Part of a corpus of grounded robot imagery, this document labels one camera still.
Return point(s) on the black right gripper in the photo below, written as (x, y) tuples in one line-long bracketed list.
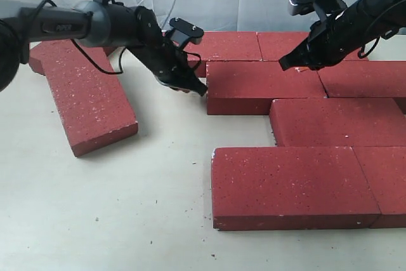
[(337, 34)]

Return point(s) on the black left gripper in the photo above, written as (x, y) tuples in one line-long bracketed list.
[(170, 67)]

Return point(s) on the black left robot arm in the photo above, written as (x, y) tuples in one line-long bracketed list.
[(101, 24)]

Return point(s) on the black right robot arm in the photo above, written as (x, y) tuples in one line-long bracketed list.
[(387, 18)]

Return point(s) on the red brick back row right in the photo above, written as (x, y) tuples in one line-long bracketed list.
[(274, 45)]

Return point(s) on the red brick back row left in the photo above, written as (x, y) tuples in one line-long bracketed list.
[(220, 46)]

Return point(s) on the red brick second row right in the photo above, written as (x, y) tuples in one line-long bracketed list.
[(366, 79)]

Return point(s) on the red brick third row right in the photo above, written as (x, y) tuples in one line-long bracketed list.
[(337, 122)]

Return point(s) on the red brick front row left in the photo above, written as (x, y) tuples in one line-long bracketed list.
[(290, 188)]

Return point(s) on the red brick front row right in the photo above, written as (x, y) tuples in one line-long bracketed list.
[(384, 169)]

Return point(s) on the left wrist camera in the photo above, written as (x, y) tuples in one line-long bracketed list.
[(183, 32)]

